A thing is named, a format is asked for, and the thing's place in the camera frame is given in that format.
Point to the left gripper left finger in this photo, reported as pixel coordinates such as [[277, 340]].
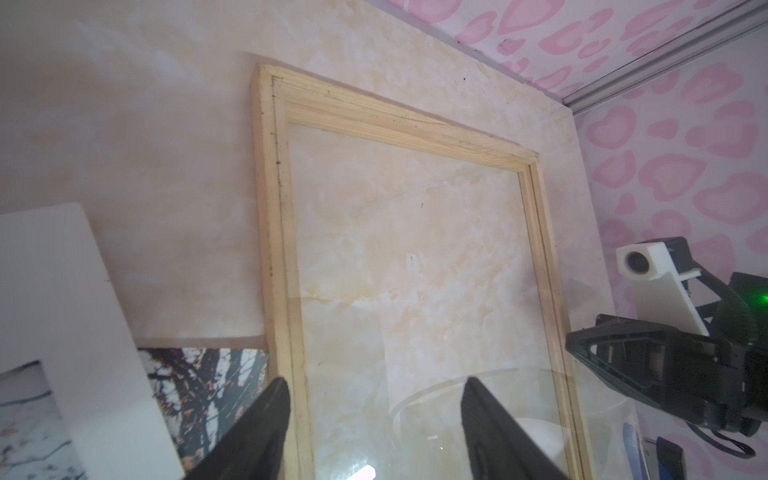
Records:
[[253, 448]]

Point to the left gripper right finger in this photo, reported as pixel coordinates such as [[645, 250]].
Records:
[[498, 448]]

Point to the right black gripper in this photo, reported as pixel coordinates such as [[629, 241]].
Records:
[[717, 380]]

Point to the clear acrylic sheet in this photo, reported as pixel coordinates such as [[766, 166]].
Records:
[[356, 433]]

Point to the white mat board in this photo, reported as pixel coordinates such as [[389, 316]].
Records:
[[59, 308]]

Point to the light wooden picture frame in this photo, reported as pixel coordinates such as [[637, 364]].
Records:
[[282, 96]]

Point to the autumn forest photo print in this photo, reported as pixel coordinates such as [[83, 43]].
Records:
[[201, 393]]

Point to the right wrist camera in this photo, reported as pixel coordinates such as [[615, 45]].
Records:
[[658, 271]]

